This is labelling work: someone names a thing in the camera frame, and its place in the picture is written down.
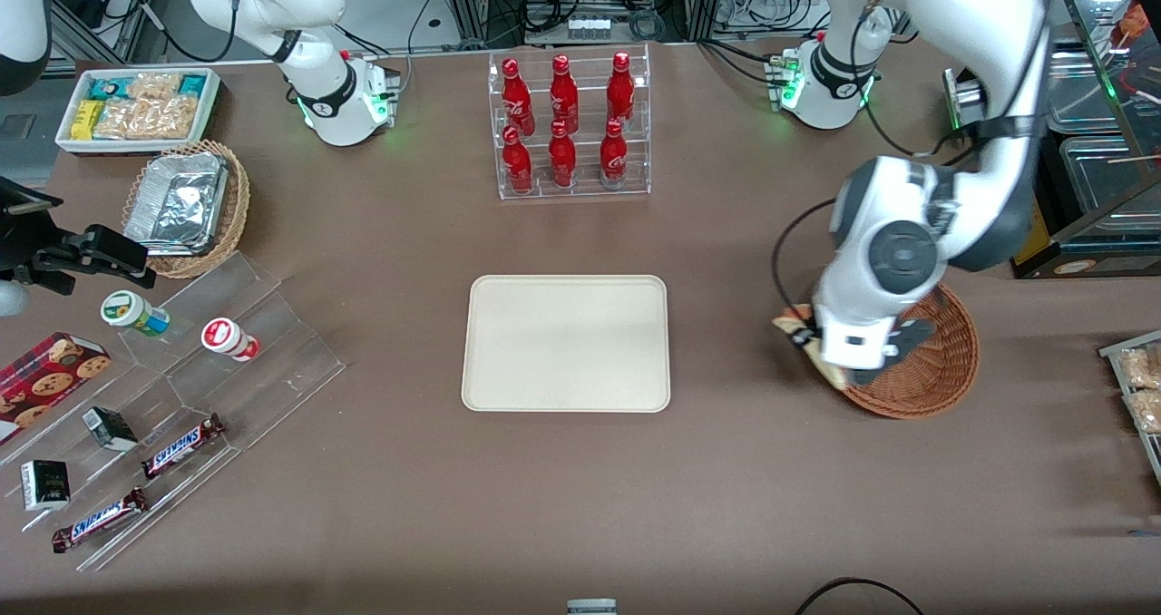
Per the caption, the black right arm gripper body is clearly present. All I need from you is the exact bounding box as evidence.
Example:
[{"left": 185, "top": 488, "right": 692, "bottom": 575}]
[{"left": 0, "top": 175, "right": 87, "bottom": 294}]

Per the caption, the triangle sandwich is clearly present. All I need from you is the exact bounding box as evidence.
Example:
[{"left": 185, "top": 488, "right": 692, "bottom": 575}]
[{"left": 773, "top": 304, "right": 854, "bottom": 391}]

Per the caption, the round brown wicker basket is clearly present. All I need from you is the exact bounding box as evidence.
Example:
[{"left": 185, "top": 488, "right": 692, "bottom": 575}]
[{"left": 839, "top": 281, "right": 981, "bottom": 420}]

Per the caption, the light wicker basket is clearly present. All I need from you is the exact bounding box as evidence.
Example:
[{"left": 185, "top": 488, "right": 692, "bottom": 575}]
[{"left": 122, "top": 139, "right": 251, "bottom": 280}]

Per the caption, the cream rectangular plastic tray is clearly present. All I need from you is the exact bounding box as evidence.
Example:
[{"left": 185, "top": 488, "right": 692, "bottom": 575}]
[{"left": 461, "top": 274, "right": 672, "bottom": 414}]

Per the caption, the metal tray in warmer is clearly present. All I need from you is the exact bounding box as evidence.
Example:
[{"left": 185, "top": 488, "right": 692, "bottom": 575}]
[
  {"left": 1046, "top": 42, "right": 1137, "bottom": 135},
  {"left": 1059, "top": 134, "right": 1161, "bottom": 235}
]

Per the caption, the green label yogurt cup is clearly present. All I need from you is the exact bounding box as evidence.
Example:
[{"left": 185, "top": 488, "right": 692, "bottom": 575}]
[{"left": 100, "top": 290, "right": 171, "bottom": 338}]

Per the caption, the aluminium foil container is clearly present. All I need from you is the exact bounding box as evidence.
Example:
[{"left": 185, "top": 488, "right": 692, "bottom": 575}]
[{"left": 123, "top": 151, "right": 230, "bottom": 257}]

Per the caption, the white snack bin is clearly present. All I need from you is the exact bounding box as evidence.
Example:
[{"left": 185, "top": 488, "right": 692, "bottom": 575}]
[{"left": 54, "top": 67, "right": 224, "bottom": 156}]

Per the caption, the red cookie box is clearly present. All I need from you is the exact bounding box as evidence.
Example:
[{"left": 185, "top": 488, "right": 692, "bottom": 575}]
[{"left": 0, "top": 331, "right": 112, "bottom": 445}]

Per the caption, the yellow snack packet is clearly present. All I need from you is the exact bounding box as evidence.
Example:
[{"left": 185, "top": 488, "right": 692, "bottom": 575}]
[{"left": 70, "top": 99, "right": 106, "bottom": 142}]

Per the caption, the clear bag of cookies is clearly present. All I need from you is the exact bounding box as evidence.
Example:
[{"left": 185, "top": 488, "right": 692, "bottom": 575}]
[
  {"left": 94, "top": 96, "right": 200, "bottom": 141},
  {"left": 127, "top": 72, "right": 183, "bottom": 102}
]

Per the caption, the red label yogurt cup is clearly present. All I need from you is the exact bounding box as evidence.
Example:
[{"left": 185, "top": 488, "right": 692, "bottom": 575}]
[{"left": 200, "top": 317, "right": 262, "bottom": 363}]

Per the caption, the small black box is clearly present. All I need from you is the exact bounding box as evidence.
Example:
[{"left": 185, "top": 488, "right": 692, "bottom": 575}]
[
  {"left": 19, "top": 458, "right": 72, "bottom": 513},
  {"left": 81, "top": 405, "right": 140, "bottom": 454}
]

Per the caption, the snickers chocolate bar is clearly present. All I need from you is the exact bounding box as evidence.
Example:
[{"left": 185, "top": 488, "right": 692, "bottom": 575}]
[
  {"left": 140, "top": 413, "right": 227, "bottom": 481},
  {"left": 51, "top": 487, "right": 150, "bottom": 555}
]

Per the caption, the clear acrylic stepped stand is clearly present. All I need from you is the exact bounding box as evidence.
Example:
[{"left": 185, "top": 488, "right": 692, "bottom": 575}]
[{"left": 0, "top": 251, "right": 348, "bottom": 573}]

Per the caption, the grey metal bread rack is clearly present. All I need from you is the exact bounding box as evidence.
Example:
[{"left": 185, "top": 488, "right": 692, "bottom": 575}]
[{"left": 1098, "top": 328, "right": 1161, "bottom": 487}]

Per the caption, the black yellow food warmer case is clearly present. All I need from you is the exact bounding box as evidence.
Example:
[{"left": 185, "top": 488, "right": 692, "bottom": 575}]
[{"left": 1010, "top": 0, "right": 1161, "bottom": 280}]

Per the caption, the wrapped bread packet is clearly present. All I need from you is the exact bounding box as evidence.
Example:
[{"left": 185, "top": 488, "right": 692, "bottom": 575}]
[
  {"left": 1123, "top": 388, "right": 1161, "bottom": 435},
  {"left": 1117, "top": 346, "right": 1161, "bottom": 389}
]

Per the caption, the red cola bottle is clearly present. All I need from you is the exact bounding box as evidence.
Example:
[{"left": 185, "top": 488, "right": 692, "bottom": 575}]
[
  {"left": 547, "top": 120, "right": 579, "bottom": 189},
  {"left": 549, "top": 54, "right": 581, "bottom": 134},
  {"left": 606, "top": 50, "right": 637, "bottom": 128},
  {"left": 501, "top": 124, "right": 535, "bottom": 195},
  {"left": 501, "top": 57, "right": 537, "bottom": 137},
  {"left": 599, "top": 117, "right": 629, "bottom": 189}
]

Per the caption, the clear acrylic bottle rack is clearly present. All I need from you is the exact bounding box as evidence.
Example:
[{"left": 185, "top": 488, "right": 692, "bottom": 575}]
[{"left": 487, "top": 43, "right": 653, "bottom": 201}]

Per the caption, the fried food in warmer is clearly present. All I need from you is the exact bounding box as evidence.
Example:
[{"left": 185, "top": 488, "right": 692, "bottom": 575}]
[{"left": 1117, "top": 1, "right": 1155, "bottom": 43}]

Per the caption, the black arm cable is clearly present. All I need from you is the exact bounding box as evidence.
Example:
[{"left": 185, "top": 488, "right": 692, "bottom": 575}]
[{"left": 770, "top": 197, "right": 837, "bottom": 327}]

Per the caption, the black cable loop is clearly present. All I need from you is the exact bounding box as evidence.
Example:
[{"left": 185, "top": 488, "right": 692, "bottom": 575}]
[{"left": 795, "top": 577, "right": 928, "bottom": 615}]

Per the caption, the grey metal bracket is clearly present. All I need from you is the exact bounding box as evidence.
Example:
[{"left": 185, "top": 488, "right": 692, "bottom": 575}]
[{"left": 941, "top": 67, "right": 987, "bottom": 132}]

